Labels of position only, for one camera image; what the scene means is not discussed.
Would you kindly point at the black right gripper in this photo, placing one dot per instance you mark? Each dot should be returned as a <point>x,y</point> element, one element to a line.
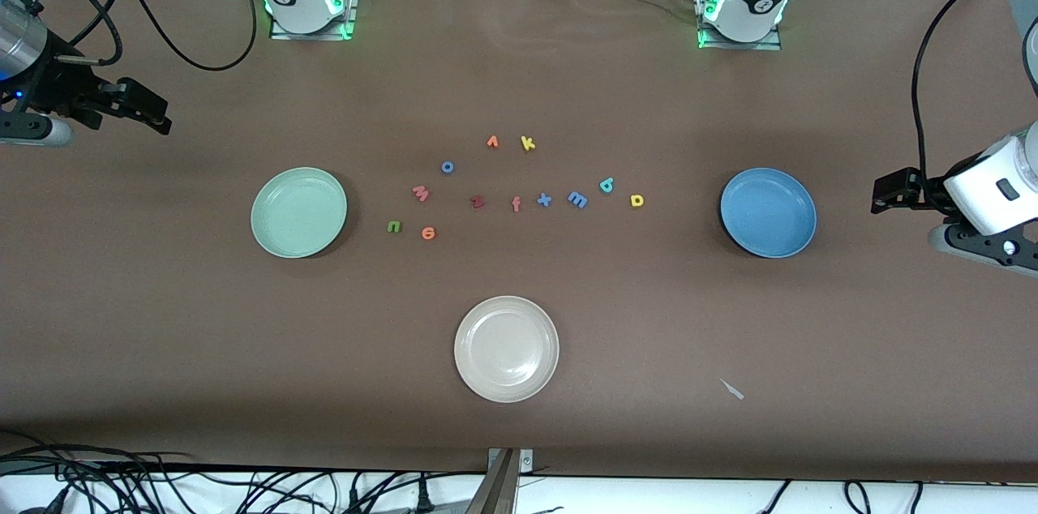
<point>55,86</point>

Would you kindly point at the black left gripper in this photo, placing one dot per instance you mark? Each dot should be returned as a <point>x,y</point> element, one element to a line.
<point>927,191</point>

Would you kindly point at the yellow foam letter d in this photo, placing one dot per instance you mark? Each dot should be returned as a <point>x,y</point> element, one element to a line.
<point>632,200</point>

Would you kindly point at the pink foam letter w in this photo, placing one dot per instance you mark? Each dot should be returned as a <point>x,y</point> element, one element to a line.
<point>420,194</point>

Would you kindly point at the teal foam letter b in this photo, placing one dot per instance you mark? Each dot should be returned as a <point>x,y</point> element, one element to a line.
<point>606,186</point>

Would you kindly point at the blue foam letter m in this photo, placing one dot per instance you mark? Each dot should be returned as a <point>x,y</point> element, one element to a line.
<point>577,199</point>

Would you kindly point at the blue plate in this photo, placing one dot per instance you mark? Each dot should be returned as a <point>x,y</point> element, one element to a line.
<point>768,214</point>

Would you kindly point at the green plate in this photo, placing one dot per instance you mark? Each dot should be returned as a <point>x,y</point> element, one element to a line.
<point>298,214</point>

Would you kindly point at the small white paper scrap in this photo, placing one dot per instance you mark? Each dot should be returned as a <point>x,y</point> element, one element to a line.
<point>732,389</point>

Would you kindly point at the blue foam letter x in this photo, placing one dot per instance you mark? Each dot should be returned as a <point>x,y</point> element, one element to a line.
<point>544,199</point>

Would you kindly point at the yellow foam letter k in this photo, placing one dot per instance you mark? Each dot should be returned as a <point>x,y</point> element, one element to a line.
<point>527,143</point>

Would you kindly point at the beige plate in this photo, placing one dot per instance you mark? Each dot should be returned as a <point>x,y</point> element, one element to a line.
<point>507,349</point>

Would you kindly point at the black power plug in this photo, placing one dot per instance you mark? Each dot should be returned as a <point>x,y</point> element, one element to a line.
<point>422,495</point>

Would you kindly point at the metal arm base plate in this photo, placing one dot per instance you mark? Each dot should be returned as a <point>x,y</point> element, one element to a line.
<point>738,45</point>
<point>350,3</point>

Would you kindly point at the metal table edge bracket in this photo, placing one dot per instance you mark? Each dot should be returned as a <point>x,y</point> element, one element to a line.
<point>507,465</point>

